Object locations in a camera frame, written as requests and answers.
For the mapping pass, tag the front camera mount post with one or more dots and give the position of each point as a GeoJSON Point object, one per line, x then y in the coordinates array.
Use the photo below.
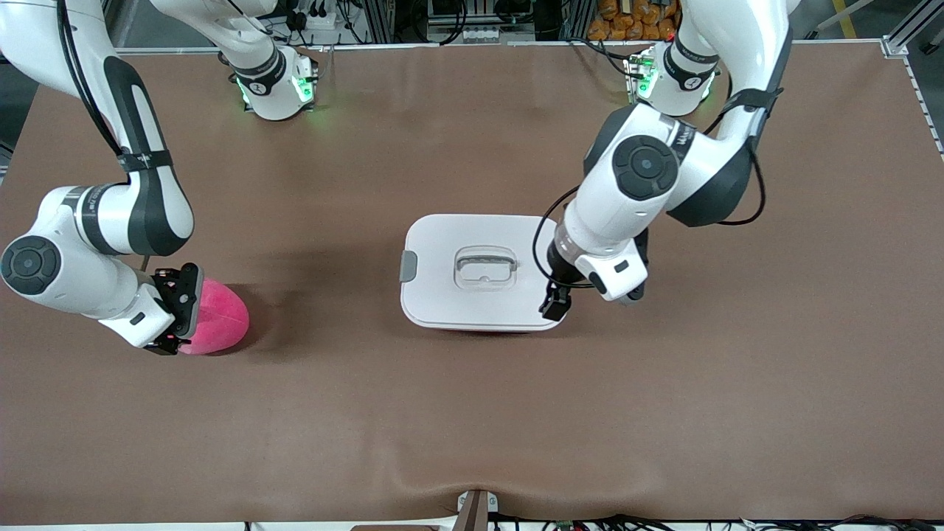
{"type": "Point", "coordinates": [476, 512]}

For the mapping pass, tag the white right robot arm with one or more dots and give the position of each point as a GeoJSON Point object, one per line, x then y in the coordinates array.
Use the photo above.
{"type": "Point", "coordinates": [110, 214]}

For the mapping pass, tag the white box lid grey latches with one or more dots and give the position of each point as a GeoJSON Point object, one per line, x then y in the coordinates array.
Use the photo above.
{"type": "Point", "coordinates": [442, 295]}

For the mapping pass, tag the pink plush toy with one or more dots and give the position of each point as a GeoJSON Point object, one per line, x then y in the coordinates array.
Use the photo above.
{"type": "Point", "coordinates": [221, 317]}

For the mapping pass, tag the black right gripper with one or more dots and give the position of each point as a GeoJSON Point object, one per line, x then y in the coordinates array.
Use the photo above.
{"type": "Point", "coordinates": [168, 289]}

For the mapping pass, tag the aluminium frame strut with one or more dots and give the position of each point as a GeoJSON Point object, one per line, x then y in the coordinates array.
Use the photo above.
{"type": "Point", "coordinates": [914, 22]}

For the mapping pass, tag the silver table edge rail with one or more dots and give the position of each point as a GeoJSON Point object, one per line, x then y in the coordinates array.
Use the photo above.
{"type": "Point", "coordinates": [184, 50]}
{"type": "Point", "coordinates": [833, 41]}

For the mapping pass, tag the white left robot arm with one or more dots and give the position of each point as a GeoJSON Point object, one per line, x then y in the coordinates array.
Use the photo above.
{"type": "Point", "coordinates": [641, 169]}

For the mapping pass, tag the white power strip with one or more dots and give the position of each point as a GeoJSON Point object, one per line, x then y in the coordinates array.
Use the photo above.
{"type": "Point", "coordinates": [317, 21]}

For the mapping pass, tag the orange snack pile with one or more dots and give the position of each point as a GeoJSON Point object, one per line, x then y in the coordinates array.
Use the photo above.
{"type": "Point", "coordinates": [612, 22]}

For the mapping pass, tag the table cover mat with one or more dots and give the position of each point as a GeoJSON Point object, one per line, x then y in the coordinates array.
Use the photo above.
{"type": "Point", "coordinates": [369, 413]}

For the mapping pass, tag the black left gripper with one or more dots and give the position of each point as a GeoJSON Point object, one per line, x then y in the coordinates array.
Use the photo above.
{"type": "Point", "coordinates": [558, 276]}

